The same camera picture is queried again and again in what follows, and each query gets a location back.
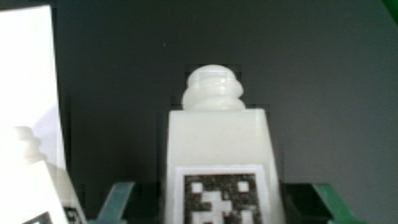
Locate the white leg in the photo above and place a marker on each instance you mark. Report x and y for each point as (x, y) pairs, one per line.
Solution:
(38, 197)
(223, 184)

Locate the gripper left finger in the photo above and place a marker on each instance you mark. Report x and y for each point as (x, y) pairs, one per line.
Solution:
(115, 205)

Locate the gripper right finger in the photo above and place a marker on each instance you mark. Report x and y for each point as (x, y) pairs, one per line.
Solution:
(331, 208)

